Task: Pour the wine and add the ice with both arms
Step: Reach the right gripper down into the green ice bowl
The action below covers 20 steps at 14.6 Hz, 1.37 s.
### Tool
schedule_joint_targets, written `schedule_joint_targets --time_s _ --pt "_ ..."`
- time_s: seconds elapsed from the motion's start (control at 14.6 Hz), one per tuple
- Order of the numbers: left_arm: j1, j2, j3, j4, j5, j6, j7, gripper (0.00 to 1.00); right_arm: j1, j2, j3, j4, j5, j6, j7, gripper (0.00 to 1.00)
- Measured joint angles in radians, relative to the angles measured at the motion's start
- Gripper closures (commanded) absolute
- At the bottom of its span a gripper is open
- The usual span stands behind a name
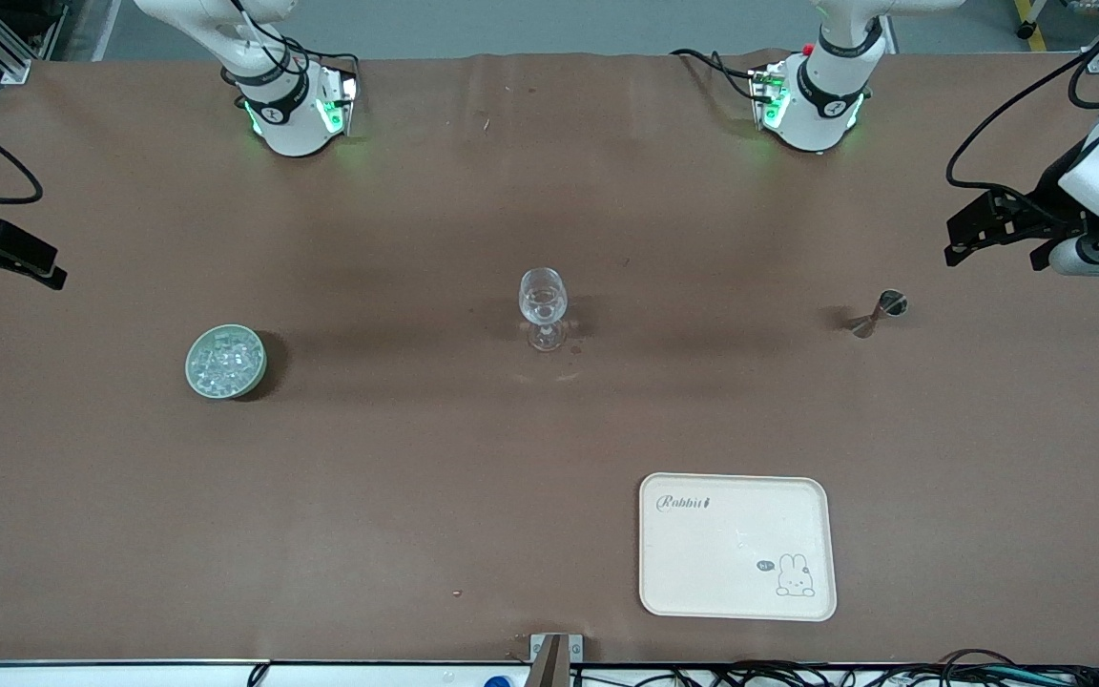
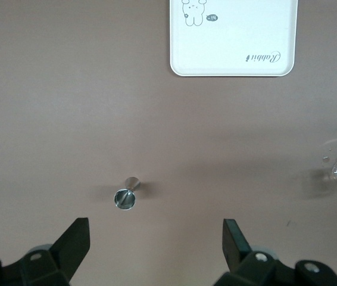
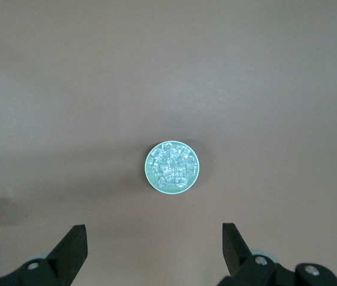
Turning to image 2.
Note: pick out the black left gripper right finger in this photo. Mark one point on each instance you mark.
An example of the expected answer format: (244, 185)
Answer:
(240, 256)

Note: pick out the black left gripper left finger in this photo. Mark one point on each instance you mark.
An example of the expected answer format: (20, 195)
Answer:
(67, 253)

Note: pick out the cream rabbit print tray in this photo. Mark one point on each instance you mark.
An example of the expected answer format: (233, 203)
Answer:
(234, 41)

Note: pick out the steel double jigger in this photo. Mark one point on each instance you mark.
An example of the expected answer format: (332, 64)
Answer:
(124, 199)

